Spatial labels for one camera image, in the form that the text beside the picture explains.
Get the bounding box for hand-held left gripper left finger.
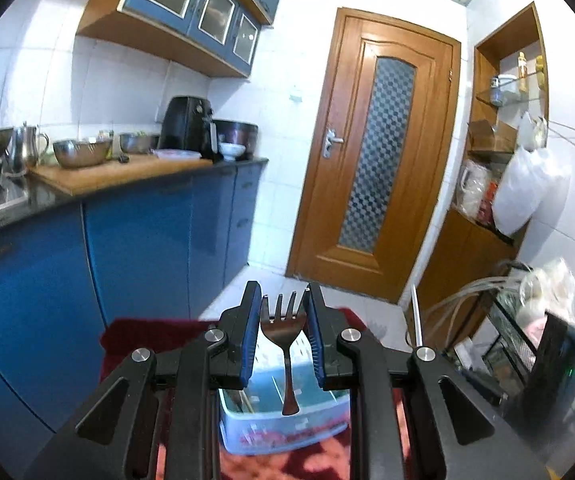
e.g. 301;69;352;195
24;280;264;480

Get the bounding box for white plastic bag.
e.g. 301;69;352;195
492;145;571;236

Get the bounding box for white plate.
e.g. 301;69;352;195
152;148;202;161

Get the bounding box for bundle of grey cables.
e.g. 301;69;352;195
427;275;523;351

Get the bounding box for metal door handle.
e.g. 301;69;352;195
322;127;344;160

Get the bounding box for steel fork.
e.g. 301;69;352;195
260;292;308;416

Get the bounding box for wooden door with glass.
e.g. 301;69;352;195
287;7;461;303

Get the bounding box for blue base cabinets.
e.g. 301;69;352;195
0;162;263;480

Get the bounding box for steel pitcher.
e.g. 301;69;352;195
10;122;50;176

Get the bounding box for steel colander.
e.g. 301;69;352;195
118;132;160;156

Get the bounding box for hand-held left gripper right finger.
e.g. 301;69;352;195
303;282;548;480

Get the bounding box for black wire rack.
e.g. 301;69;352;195
482;260;575;401

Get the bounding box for steel mixing bowl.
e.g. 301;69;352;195
53;140;113;169

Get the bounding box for dark rice cooker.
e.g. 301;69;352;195
212;119;259;161

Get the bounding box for black air fryer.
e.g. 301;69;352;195
158;96;218;161

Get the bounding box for blue wall cabinet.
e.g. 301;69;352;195
77;0;288;78

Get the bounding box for light blue utensil holder box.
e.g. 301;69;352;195
217;350;353;456

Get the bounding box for maroon floral blanket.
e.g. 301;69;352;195
100;305;418;480

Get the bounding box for wooden shelf unit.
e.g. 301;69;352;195
417;2;551;341

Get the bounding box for white plastic chopstick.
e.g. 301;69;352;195
411;284;426;349

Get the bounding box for cardboard box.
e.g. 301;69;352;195
467;120;518;153

